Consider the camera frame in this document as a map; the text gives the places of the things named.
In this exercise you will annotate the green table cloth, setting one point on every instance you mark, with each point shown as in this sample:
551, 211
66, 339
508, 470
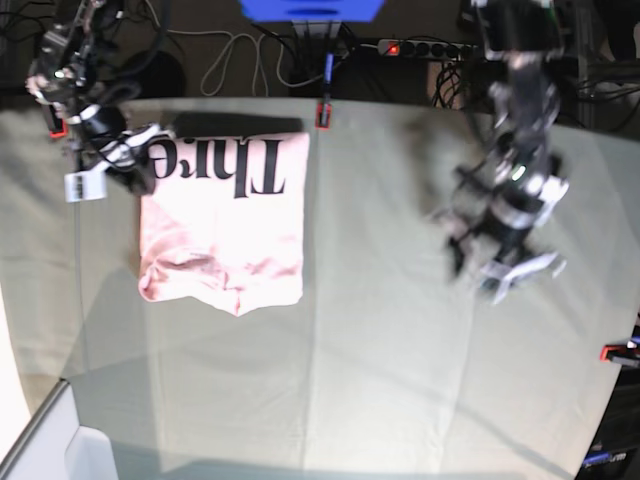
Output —
386, 369

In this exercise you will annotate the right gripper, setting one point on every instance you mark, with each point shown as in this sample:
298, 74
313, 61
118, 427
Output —
124, 157

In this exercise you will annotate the pink t-shirt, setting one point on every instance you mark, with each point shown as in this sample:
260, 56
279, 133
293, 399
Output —
225, 224

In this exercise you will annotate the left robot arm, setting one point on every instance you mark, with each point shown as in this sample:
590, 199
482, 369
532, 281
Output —
515, 188

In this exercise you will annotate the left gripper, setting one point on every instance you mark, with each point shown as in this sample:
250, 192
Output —
497, 256

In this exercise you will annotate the black round floor object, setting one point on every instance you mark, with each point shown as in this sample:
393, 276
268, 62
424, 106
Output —
163, 77

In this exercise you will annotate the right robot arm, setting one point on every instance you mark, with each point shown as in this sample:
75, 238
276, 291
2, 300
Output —
85, 110

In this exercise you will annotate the red black clamp left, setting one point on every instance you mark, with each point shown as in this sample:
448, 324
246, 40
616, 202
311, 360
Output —
54, 119

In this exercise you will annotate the white plastic bin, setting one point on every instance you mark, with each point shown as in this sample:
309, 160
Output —
55, 445

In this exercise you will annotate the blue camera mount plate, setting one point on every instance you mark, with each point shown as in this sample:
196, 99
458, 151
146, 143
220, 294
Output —
311, 10

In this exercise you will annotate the red black clamp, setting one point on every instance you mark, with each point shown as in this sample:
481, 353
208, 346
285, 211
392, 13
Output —
324, 108
54, 119
626, 355

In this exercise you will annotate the red black clamp centre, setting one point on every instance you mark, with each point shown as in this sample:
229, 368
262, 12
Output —
324, 108

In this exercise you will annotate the black power strip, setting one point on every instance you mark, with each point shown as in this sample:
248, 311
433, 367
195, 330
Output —
430, 50

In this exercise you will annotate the red black clamp right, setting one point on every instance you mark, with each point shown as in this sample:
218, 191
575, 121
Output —
626, 355

